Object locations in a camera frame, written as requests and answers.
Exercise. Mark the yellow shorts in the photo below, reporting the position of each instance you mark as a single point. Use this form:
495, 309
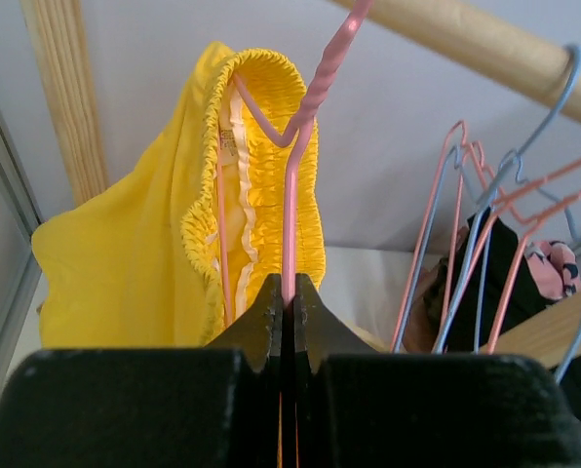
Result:
164, 255

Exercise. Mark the olive green shorts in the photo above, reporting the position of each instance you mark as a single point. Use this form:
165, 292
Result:
433, 284

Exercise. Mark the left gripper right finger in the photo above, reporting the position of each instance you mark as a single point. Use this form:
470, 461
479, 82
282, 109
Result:
357, 407

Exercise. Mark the wooden clothes rack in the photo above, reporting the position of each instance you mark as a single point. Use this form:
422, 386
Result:
412, 71

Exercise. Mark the black shorts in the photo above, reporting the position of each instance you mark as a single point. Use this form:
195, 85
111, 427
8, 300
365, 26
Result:
524, 303

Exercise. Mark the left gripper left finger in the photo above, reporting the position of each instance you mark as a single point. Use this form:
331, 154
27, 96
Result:
212, 406

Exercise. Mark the blue wire hanger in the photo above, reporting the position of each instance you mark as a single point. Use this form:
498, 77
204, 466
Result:
573, 73
483, 203

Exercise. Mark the pink patterned shorts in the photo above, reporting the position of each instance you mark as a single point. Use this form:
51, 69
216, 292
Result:
553, 268

